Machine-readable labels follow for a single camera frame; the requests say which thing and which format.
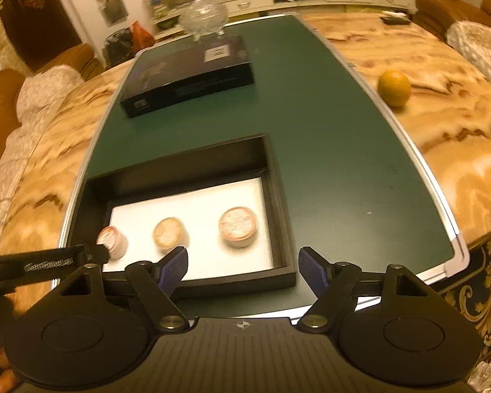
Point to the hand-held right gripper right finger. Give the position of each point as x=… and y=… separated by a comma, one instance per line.
x=314, y=271

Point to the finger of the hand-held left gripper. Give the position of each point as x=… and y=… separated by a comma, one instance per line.
x=95, y=253

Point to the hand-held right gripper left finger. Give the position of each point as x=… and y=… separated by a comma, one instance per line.
x=172, y=271

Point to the small red-lid plastic cup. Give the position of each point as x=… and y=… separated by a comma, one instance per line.
x=115, y=240

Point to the black box white lining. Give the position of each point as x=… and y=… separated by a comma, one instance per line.
x=276, y=208

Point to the marble desktop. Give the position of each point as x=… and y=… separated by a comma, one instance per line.
x=454, y=131

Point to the small tan-lid plastic cup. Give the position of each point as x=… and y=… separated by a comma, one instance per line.
x=168, y=233

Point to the wide red-lid plastic cup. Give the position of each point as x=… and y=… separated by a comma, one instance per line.
x=238, y=226

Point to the green mat with silver edge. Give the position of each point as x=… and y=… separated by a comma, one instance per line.
x=331, y=163

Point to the white lace sofa cover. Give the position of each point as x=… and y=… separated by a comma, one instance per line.
x=480, y=47
x=41, y=90

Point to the brown leather sofa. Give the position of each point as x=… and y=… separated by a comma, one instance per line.
x=438, y=12
x=0, y=94

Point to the orange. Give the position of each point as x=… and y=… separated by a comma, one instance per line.
x=394, y=88

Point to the closed black box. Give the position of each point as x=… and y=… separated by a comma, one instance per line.
x=188, y=71

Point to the dark patterned bag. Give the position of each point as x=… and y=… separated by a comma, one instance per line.
x=119, y=47

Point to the red plastic bag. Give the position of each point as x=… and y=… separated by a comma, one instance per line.
x=142, y=36

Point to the dark wooden door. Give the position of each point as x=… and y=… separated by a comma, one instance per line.
x=37, y=16

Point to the glass candy bowl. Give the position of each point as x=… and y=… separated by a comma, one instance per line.
x=202, y=16

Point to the small black device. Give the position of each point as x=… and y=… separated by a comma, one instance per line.
x=395, y=19

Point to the wall poster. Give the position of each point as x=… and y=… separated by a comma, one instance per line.
x=111, y=7

